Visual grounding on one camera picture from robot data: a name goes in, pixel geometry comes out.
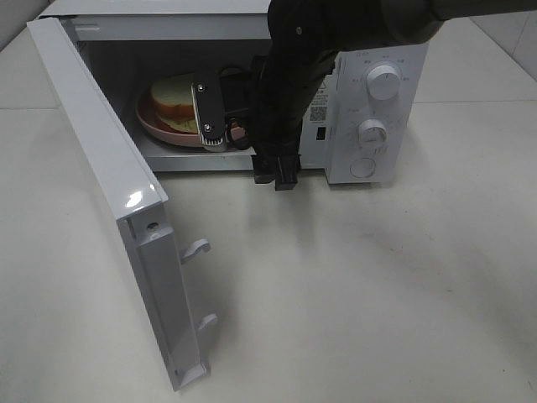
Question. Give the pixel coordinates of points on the round door release button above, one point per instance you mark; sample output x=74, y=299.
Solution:
x=363, y=168

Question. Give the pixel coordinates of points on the white warning label sticker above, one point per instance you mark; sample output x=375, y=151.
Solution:
x=320, y=107

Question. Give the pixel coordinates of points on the white microwave door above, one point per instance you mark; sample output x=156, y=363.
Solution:
x=135, y=198

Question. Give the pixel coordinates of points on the white microwave knob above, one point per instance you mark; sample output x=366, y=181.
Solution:
x=383, y=81
x=372, y=133

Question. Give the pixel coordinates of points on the white microwave oven body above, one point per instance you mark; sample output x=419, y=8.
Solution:
x=102, y=57

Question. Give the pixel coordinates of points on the lower white microwave knob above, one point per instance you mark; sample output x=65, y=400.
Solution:
x=372, y=133

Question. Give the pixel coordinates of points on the pink round plate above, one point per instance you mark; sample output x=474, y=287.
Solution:
x=168, y=130

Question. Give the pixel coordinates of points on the upper white microwave knob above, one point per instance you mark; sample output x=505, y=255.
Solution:
x=383, y=81

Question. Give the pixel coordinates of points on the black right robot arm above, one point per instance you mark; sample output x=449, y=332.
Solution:
x=270, y=100

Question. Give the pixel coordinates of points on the white bread sandwich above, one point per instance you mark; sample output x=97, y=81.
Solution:
x=173, y=102

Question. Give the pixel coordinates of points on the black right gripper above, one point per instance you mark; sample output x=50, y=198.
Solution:
x=230, y=108

